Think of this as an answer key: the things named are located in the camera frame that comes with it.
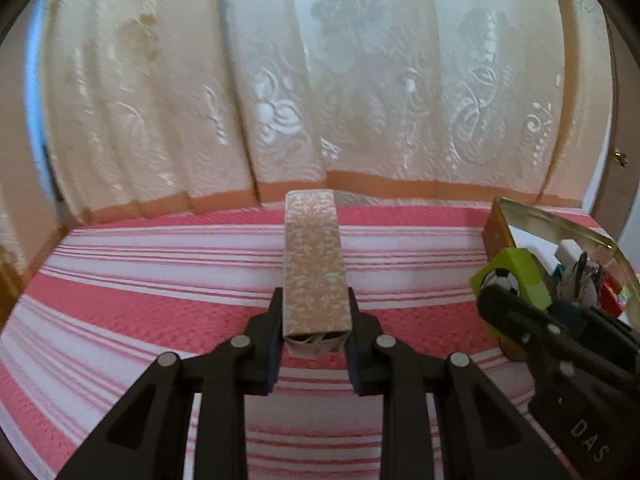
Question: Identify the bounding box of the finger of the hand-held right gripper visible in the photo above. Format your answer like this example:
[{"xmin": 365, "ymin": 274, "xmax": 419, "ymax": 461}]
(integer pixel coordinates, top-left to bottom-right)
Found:
[
  {"xmin": 547, "ymin": 304, "xmax": 640, "ymax": 361},
  {"xmin": 476, "ymin": 287, "xmax": 576, "ymax": 376}
]

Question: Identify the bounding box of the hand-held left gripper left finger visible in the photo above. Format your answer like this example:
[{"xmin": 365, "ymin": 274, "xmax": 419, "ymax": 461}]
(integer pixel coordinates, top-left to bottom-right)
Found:
[{"xmin": 60, "ymin": 287, "xmax": 286, "ymax": 480}]

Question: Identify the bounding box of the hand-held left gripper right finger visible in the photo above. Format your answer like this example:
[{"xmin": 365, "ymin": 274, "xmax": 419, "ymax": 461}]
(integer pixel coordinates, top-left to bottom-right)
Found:
[{"xmin": 345, "ymin": 287, "xmax": 571, "ymax": 480}]

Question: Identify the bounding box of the red toy block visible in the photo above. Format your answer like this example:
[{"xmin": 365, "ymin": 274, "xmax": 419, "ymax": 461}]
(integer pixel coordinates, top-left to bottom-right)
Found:
[{"xmin": 597, "ymin": 280, "xmax": 626, "ymax": 317}]

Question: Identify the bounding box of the green toy block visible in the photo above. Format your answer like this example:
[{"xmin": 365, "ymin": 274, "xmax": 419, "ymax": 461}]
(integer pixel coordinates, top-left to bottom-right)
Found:
[{"xmin": 469, "ymin": 247, "xmax": 553, "ymax": 313}]

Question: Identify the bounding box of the peach floral patterned box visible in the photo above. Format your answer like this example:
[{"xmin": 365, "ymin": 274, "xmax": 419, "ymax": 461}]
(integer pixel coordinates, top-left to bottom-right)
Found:
[{"xmin": 281, "ymin": 189, "xmax": 351, "ymax": 359}]

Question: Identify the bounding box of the gold metal tin box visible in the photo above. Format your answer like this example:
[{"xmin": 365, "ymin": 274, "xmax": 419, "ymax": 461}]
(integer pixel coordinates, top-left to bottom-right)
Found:
[{"xmin": 482, "ymin": 196, "xmax": 640, "ymax": 363}]

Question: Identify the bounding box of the pink striped bedspread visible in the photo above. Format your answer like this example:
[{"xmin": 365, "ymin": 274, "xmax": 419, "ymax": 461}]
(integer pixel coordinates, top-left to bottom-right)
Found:
[{"xmin": 0, "ymin": 202, "xmax": 640, "ymax": 480}]

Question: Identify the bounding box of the brown wooden door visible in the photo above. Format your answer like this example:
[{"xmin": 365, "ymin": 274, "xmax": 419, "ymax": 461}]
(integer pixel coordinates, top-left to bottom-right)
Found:
[{"xmin": 602, "ymin": 10, "xmax": 640, "ymax": 241}]

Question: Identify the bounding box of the cream floral curtain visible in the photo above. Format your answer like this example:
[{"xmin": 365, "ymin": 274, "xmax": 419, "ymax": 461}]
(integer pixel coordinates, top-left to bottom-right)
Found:
[
  {"xmin": 37, "ymin": 0, "xmax": 613, "ymax": 226},
  {"xmin": 0, "ymin": 10, "xmax": 61, "ymax": 331}
]

